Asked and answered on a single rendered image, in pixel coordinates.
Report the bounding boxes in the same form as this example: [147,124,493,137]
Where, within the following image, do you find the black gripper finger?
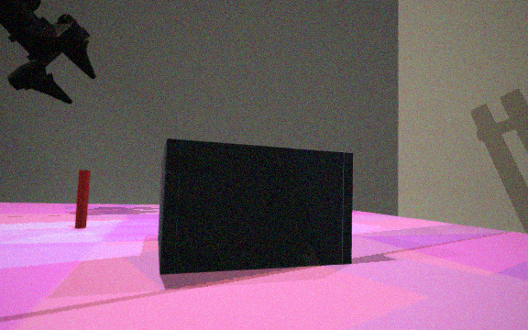
[63,39,95,79]
[24,72,73,104]

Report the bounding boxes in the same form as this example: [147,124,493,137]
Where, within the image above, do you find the dark red peg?
[75,170,90,229]

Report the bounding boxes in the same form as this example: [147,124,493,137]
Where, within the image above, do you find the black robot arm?
[0,0,81,57]

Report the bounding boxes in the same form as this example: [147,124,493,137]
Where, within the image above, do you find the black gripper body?
[6,14,91,90]

